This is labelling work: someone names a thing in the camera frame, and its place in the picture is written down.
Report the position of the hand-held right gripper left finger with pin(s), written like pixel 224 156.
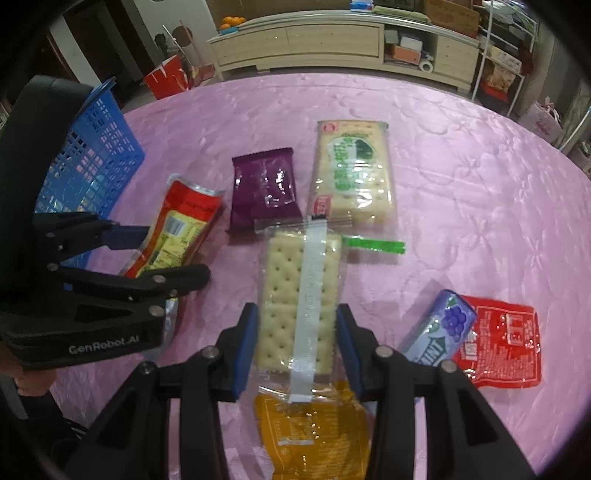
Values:
pixel 244 350

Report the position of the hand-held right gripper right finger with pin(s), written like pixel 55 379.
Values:
pixel 348 350

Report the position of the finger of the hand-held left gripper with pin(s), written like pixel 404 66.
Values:
pixel 184 279
pixel 127 237

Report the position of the red yellow label snack packet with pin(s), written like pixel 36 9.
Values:
pixel 184 217

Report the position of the clear cracker packet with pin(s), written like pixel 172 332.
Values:
pixel 281 295

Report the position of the blue plastic basket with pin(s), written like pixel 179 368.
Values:
pixel 101 138

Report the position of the purple snack packet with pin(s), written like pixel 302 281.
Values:
pixel 263 189

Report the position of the green label cracker packet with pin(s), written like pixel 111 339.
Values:
pixel 351 170

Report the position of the person's left hand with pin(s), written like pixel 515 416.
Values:
pixel 32 381

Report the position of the blue grape candy pack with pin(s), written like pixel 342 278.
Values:
pixel 438 327

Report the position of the small red snack packet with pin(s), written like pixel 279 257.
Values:
pixel 498 341

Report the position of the red paper bag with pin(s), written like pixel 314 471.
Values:
pixel 166 78

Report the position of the small red box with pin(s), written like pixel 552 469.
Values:
pixel 202 75

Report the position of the round wooden paddle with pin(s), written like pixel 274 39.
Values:
pixel 182 36

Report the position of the blue fruit plate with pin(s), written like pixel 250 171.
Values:
pixel 228 30

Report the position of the pile of oranges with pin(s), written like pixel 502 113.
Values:
pixel 233 21

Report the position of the beige TV cabinet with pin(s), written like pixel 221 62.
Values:
pixel 300 44

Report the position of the pink gift bag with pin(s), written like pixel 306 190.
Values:
pixel 542 122

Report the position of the orange box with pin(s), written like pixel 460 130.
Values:
pixel 402 54

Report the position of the blue white tissue box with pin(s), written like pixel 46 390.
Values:
pixel 361 5

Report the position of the white metal rack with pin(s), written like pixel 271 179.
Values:
pixel 503 60

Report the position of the green cushion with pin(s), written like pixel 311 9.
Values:
pixel 399 13

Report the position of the brown cardboard box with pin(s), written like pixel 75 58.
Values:
pixel 450 16

